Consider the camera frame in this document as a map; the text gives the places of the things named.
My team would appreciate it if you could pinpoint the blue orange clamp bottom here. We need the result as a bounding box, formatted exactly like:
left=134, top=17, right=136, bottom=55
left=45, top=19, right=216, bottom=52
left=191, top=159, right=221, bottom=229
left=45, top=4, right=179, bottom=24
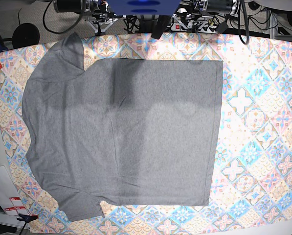
left=17, top=213, right=38, bottom=223

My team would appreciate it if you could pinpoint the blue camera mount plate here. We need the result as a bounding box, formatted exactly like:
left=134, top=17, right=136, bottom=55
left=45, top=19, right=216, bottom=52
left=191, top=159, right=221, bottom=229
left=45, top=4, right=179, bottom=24
left=107, top=0, right=180, bottom=16

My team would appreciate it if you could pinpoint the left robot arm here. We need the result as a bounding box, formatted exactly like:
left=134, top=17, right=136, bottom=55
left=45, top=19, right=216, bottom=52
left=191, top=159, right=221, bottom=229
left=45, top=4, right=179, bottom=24
left=179, top=0, right=240, bottom=15

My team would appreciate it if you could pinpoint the grey T-shirt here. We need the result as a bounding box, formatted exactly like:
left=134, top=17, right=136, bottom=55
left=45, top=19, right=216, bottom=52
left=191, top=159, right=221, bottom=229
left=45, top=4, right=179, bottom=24
left=22, top=34, right=223, bottom=221

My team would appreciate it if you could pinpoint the black centre post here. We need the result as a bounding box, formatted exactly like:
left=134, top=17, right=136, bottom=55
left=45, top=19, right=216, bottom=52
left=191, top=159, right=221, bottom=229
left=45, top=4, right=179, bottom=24
left=151, top=15, right=171, bottom=40

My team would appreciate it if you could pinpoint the patterned tile tablecloth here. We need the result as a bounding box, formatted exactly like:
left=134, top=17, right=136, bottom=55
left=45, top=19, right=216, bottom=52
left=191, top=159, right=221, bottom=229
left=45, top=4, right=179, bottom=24
left=0, top=33, right=292, bottom=235

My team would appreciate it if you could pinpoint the white power strip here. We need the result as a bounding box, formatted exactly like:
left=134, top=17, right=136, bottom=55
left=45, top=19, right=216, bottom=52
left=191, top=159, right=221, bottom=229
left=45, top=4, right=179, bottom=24
left=168, top=21, right=217, bottom=34

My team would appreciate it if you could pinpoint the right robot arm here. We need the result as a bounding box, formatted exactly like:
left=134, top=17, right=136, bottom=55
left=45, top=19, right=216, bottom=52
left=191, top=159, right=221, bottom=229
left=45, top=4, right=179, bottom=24
left=53, top=0, right=108, bottom=14

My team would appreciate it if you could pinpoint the white box with labels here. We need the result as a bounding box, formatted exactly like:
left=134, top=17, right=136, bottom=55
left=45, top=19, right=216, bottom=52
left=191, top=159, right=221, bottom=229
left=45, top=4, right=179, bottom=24
left=0, top=165, right=30, bottom=229

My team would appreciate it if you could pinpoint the black round weight disc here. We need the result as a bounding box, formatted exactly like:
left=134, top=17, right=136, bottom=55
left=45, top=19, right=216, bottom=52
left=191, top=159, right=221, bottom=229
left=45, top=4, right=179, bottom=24
left=12, top=23, right=40, bottom=49

